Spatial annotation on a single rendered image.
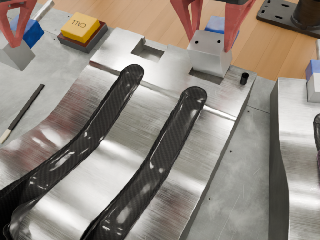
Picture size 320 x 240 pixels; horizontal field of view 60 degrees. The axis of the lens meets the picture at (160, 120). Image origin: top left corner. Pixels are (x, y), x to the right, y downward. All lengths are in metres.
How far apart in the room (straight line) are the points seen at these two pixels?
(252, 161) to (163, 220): 0.20
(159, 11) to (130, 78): 0.28
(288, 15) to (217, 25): 0.27
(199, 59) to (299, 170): 0.20
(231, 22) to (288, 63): 0.27
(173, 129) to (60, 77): 0.30
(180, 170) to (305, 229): 0.16
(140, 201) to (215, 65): 0.21
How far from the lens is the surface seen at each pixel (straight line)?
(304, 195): 0.38
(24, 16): 0.47
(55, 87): 0.60
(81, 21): 0.66
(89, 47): 0.63
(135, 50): 0.50
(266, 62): 0.60
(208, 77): 0.47
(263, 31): 0.65
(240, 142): 0.49
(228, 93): 0.43
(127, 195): 0.36
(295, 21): 0.66
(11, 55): 0.49
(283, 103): 0.48
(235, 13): 0.35
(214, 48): 0.39
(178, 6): 0.38
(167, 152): 0.39
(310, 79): 0.50
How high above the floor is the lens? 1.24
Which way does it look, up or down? 60 degrees down
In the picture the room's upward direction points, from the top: 11 degrees counter-clockwise
